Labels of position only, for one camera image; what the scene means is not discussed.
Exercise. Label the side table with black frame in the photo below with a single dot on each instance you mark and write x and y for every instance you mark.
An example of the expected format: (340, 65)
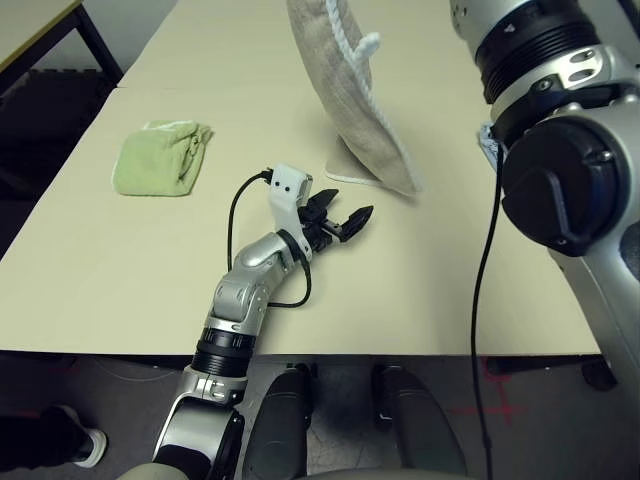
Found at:
(25, 30)

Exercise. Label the beige towel with white trim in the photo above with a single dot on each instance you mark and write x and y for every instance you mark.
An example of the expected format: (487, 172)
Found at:
(340, 90)

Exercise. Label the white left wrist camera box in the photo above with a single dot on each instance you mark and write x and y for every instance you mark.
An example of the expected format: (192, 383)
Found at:
(285, 182)

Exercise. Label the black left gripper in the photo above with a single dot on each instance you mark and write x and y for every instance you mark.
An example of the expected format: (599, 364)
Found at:
(320, 232)

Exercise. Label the person leg in black trousers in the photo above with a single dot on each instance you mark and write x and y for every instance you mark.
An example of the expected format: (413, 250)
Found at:
(35, 440)

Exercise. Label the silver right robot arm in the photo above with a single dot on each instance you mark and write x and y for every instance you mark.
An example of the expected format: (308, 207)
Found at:
(565, 165)

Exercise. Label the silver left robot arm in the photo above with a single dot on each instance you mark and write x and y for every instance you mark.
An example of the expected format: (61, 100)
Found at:
(250, 280)

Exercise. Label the white soled sneaker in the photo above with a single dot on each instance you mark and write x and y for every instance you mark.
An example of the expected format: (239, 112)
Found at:
(95, 447)

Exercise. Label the light grey robot torso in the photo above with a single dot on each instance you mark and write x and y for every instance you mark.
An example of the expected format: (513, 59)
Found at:
(150, 472)

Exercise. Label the light blue folded towel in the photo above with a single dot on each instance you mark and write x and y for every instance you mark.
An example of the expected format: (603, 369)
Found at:
(487, 137)

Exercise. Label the dark grey robot left leg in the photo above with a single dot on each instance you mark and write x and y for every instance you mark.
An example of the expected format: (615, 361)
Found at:
(280, 425)

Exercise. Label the green folded towel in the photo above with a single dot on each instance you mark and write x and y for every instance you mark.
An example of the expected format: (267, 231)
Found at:
(150, 160)

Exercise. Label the black foam floor mat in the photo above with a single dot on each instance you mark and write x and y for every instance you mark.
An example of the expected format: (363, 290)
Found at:
(40, 130)

